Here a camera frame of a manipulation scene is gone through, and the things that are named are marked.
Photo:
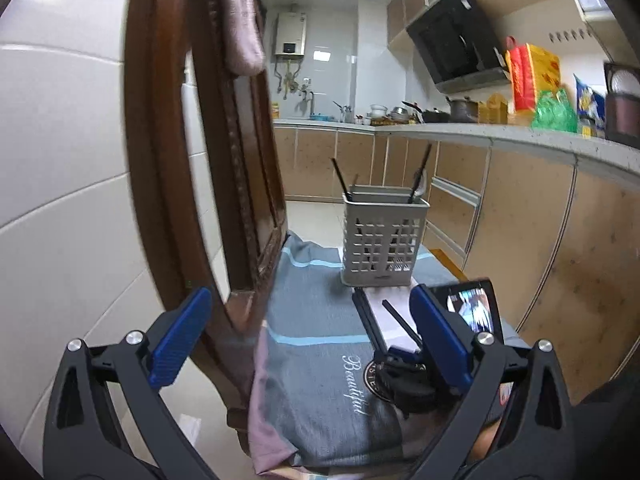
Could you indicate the white wall water heater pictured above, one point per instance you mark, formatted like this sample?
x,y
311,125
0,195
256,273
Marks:
x,y
290,32

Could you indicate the water heater pipes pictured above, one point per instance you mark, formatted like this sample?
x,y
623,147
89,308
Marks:
x,y
289,77

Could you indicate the wall hook rail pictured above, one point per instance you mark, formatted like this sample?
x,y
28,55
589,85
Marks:
x,y
570,36

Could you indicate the dark cooking pot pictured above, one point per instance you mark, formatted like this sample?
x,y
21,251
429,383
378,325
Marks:
x,y
462,110

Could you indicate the maroon rice cooker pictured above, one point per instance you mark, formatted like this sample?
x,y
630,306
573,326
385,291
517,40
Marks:
x,y
625,115

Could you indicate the pink towel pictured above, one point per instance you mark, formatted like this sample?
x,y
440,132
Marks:
x,y
242,35

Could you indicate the grey pink checked cloth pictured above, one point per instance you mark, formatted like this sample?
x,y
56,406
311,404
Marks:
x,y
320,360

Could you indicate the person's right forearm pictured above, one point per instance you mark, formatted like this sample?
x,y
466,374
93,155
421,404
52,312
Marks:
x,y
482,447

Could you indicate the sink faucet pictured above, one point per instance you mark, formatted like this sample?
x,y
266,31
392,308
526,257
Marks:
x,y
311,102

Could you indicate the blue snack packet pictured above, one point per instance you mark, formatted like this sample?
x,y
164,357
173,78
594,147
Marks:
x,y
590,102

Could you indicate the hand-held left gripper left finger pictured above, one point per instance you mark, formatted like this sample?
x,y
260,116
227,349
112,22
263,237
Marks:
x,y
180,340

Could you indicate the steel bowl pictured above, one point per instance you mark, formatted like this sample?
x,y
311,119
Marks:
x,y
400,114

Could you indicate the carved brown wooden chair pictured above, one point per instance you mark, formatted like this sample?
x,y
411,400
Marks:
x,y
150,160

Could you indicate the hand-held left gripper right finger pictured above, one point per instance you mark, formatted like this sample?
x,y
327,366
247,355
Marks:
x,y
440,345

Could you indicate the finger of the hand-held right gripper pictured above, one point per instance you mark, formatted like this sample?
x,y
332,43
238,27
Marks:
x,y
395,354
415,395

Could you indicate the yellow box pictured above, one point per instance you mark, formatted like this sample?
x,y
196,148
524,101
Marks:
x,y
275,111

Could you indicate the bunch of black chopsticks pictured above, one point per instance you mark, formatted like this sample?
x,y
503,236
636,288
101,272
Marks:
x,y
341,177

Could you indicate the beige wall cabinets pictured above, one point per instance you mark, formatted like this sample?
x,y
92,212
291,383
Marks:
x,y
410,5

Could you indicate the person's dark trousers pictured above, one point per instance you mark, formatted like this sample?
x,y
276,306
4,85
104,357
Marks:
x,y
610,425

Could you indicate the black range hood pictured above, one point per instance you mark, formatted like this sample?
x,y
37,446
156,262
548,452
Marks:
x,y
450,35

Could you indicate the black frying pan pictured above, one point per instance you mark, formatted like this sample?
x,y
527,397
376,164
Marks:
x,y
435,116

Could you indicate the slim black chopstick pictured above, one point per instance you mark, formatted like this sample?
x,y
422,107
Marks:
x,y
369,312
397,317
361,310

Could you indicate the white bowls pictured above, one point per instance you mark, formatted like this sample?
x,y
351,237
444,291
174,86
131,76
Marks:
x,y
378,110

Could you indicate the grey perforated utensil holder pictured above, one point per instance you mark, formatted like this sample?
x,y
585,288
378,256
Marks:
x,y
380,276

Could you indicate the green plastic bag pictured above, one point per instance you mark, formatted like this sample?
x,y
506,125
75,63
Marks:
x,y
552,112

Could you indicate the red yellow shopping bag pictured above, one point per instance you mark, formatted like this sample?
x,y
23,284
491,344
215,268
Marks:
x,y
532,75

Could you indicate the yellow wooden knife block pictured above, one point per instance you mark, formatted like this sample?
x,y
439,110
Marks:
x,y
492,110

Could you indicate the silver spoon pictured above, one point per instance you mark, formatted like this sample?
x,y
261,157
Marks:
x,y
421,187

